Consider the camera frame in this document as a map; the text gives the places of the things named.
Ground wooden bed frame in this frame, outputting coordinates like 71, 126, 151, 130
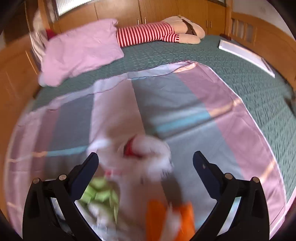
0, 0, 296, 209

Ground wooden wall cabinets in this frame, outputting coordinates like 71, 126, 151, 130
39, 0, 232, 35

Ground purple plaid bed sheet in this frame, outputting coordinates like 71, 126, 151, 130
6, 61, 290, 233

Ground striped plush doll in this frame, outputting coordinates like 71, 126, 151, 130
116, 16, 206, 48

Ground green white wrapper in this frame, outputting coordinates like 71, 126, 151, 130
79, 177, 119, 226

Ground pink pillow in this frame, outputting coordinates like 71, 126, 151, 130
39, 19, 124, 87

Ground orange plastic wrapper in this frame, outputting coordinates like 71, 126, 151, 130
145, 200, 195, 241

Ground white flat panel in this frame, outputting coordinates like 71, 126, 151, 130
218, 40, 275, 78

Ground green bed mat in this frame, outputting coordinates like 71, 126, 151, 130
33, 35, 295, 197

